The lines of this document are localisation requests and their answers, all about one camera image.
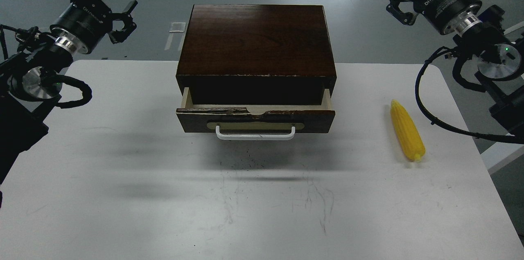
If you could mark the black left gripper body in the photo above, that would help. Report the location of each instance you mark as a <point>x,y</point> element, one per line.
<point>87,20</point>

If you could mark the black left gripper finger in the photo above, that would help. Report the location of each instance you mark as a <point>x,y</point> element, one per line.
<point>119,36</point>

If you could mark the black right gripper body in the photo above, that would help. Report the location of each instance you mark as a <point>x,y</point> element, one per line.
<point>440,13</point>

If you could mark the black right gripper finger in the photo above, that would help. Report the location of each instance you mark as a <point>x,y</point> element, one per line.
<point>406,18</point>

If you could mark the yellow corn cob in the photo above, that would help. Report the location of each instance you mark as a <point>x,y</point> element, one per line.
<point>407,134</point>

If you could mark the dark wooden drawer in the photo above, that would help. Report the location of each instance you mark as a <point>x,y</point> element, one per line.
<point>255,122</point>

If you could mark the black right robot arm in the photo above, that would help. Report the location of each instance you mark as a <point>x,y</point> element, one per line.
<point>484,56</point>

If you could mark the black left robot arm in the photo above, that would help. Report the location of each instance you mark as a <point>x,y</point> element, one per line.
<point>31,81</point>

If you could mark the dark wooden drawer cabinet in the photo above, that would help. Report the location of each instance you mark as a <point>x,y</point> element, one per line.
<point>257,54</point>

